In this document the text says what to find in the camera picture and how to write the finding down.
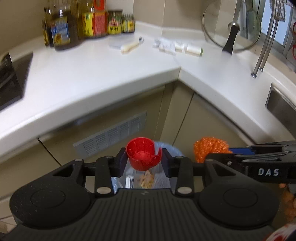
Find trash bin with clear bag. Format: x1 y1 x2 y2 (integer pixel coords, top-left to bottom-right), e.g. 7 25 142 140
110 141 185 194

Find beige cabinet door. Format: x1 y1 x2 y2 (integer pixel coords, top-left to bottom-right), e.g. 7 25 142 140
160 87 254 160

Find white tissue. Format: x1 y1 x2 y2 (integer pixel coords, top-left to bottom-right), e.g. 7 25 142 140
152 38 176 56

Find clear plastic box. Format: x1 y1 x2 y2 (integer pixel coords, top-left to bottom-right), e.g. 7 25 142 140
108 36 133 49

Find soy sauce bottle red handle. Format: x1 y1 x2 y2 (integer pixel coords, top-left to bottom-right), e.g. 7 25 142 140
79 0 107 39

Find black induction cooktop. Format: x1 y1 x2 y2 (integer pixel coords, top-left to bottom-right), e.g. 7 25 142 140
0 52 33 110

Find red plastic measuring cup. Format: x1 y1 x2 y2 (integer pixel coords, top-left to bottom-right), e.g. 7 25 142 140
126 137 162 171

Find stainless steel sink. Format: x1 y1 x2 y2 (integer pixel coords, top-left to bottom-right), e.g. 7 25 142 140
265 84 296 138

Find oil bottle gold cap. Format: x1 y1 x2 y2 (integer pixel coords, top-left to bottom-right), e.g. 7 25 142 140
42 7 54 48

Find cabinet vent grille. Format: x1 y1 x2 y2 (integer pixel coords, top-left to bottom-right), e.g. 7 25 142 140
73 111 147 159

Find red handled scissors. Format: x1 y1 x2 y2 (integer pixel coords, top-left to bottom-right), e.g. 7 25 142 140
290 22 296 59

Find thin steel faucet pipe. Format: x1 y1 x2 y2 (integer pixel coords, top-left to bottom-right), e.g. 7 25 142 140
259 19 280 72

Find soybean paste jar black lid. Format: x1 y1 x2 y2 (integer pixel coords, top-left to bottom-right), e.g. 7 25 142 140
107 9 123 35

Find person hand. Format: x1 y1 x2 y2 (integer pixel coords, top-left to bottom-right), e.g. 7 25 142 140
279 183 296 222

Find orange mesh scrubber ball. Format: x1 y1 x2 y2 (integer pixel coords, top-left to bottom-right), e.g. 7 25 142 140
193 137 232 163

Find sauce jar checkered lid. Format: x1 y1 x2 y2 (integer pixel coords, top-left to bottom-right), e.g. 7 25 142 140
122 14 135 34

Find sunflower oil bottle blue label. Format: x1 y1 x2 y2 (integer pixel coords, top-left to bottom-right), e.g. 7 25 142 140
49 0 81 51

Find white toothbrush cream handle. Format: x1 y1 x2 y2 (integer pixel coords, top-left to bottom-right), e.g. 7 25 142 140
120 37 144 54

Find glass pot lid black handle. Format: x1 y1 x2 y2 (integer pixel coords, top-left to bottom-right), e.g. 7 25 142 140
202 1 261 54

